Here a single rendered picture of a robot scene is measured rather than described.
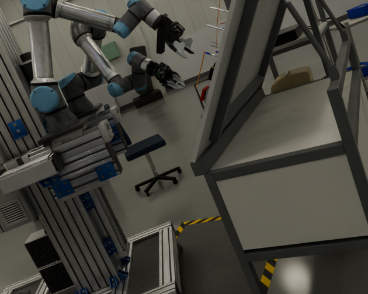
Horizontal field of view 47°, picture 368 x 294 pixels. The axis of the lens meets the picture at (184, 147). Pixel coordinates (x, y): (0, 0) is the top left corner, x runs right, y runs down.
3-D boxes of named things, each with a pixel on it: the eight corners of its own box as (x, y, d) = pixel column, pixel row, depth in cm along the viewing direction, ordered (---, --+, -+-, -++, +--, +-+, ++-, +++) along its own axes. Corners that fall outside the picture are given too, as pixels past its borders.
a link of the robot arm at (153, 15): (142, 24, 187) (150, 20, 193) (149, 31, 187) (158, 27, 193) (150, 10, 182) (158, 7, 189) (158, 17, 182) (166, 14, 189)
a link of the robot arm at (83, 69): (72, 83, 257) (77, 9, 215) (92, 75, 266) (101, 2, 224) (84, 96, 254) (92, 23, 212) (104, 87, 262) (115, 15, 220)
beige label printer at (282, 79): (272, 110, 287) (263, 83, 282) (276, 101, 306) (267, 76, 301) (316, 97, 274) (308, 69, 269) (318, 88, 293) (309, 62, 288)
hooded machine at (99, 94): (123, 110, 1236) (103, 65, 1202) (121, 114, 1174) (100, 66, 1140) (99, 120, 1239) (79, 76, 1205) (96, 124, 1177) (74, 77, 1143)
